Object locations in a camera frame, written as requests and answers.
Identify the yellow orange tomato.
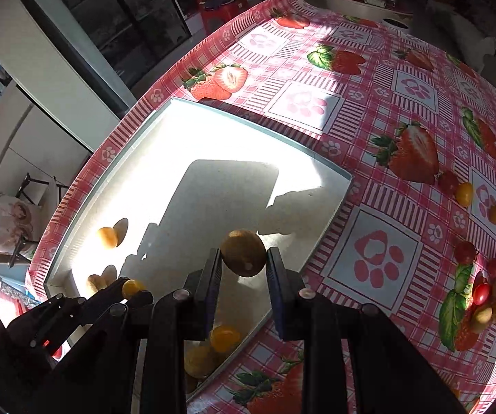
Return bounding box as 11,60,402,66
184,345,219,380

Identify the yellow cherry tomato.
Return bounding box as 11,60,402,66
121,278,145,300

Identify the yellow tomato far row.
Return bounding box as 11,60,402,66
455,182,474,208

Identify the orange cherry tomato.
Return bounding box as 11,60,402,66
210,325,242,354

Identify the red plastic stool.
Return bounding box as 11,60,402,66
196,0,249,35

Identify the tan round fruit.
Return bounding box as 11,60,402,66
97,227,119,249

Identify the tan fruit at tray edge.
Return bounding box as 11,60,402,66
86,274,107,294

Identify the red tomato far row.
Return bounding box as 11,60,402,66
437,170,459,197

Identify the dark red tomato far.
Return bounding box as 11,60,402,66
454,241,477,265

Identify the green kiwi-like fruit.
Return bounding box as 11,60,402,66
220,230,266,278

